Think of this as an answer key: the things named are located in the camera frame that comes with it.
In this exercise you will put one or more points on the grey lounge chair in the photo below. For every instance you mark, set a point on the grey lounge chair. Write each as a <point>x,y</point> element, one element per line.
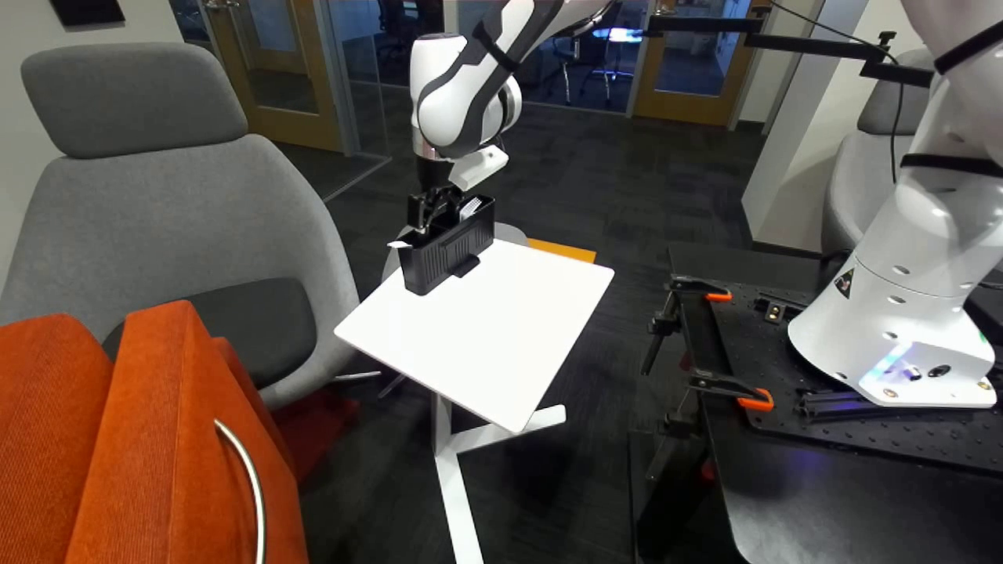
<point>160,192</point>

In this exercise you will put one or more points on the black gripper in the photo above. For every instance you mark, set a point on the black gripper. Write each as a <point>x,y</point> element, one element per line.
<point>434,206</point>

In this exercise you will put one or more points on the black camera boom stand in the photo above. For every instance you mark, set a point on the black camera boom stand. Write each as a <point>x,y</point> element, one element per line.
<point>876,59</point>

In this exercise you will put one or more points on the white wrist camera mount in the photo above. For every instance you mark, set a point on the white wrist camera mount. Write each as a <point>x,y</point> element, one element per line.
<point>479,166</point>

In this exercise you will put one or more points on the orange armchair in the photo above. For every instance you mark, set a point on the orange armchair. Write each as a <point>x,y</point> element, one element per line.
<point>156,453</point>

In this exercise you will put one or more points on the round yellow wooden table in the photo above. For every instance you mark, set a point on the round yellow wooden table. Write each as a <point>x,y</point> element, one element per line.
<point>562,249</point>

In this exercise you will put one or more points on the black clamp with orange band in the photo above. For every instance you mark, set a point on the black clamp with orange band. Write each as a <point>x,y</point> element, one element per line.
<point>668,319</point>

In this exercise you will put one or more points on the orange handled clamp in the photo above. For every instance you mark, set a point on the orange handled clamp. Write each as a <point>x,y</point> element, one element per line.
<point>706,383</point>

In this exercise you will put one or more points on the white side table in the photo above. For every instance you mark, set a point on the white side table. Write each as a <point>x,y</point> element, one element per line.
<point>488,345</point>

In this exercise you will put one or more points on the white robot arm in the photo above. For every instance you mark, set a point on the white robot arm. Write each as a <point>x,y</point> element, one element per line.
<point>893,323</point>

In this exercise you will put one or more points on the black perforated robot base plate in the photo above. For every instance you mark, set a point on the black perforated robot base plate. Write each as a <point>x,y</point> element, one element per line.
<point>829,477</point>

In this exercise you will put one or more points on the black cutlery holder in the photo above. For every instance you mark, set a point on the black cutlery holder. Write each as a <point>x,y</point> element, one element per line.
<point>449,246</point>

